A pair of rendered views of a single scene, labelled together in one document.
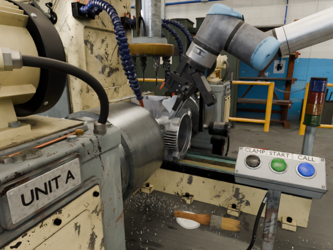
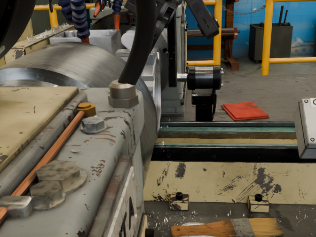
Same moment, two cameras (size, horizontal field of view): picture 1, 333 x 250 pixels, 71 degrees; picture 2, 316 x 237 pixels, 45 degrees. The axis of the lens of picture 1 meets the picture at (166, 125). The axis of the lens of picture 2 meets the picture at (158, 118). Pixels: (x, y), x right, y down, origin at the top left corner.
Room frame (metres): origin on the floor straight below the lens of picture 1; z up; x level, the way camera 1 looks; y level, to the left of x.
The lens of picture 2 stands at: (0.10, 0.18, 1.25)
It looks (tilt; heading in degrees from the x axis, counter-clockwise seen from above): 21 degrees down; 341
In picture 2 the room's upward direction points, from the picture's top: 2 degrees counter-clockwise
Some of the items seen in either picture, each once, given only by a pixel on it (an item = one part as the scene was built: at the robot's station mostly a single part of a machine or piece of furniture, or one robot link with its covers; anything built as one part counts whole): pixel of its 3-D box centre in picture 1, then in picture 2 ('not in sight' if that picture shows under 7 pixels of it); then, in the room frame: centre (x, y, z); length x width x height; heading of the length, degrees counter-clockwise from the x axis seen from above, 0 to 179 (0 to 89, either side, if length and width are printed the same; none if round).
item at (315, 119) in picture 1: (312, 119); not in sight; (0.91, -0.59, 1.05); 0.06 x 0.06 x 0.04
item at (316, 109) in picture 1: (313, 108); not in sight; (0.91, -0.59, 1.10); 0.06 x 0.06 x 0.04
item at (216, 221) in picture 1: (206, 219); (225, 228); (0.62, -0.12, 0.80); 0.21 x 0.05 x 0.01; 72
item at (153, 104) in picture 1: (151, 106); (88, 51); (0.88, 0.06, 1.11); 0.12 x 0.11 x 0.07; 66
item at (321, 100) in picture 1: (315, 96); not in sight; (0.91, -0.59, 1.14); 0.06 x 0.06 x 0.04
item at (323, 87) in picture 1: (317, 85); not in sight; (0.91, -0.59, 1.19); 0.06 x 0.06 x 0.04
